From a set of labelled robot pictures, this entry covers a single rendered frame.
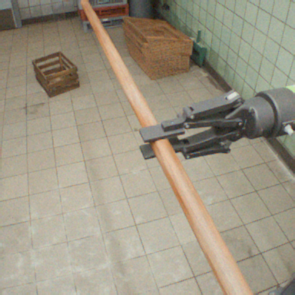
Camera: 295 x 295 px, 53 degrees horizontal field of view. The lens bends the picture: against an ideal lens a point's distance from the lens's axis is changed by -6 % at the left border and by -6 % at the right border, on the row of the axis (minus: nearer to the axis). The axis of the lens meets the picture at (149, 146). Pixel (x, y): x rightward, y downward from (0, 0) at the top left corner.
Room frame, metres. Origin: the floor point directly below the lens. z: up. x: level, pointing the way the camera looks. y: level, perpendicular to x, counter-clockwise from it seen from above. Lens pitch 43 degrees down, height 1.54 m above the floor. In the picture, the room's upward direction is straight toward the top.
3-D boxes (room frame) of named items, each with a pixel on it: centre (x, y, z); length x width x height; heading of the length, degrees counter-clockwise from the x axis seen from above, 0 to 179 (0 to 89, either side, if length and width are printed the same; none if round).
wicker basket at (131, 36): (2.84, -0.05, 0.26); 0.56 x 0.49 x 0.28; 24
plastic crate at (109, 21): (3.99, 0.60, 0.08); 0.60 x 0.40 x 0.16; 109
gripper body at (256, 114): (0.44, -0.17, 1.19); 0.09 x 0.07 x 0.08; 109
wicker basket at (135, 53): (2.85, -0.06, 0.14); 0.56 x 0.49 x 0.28; 23
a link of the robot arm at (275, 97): (0.46, -0.24, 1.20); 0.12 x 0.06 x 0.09; 19
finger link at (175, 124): (0.40, -0.05, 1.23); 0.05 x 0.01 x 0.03; 109
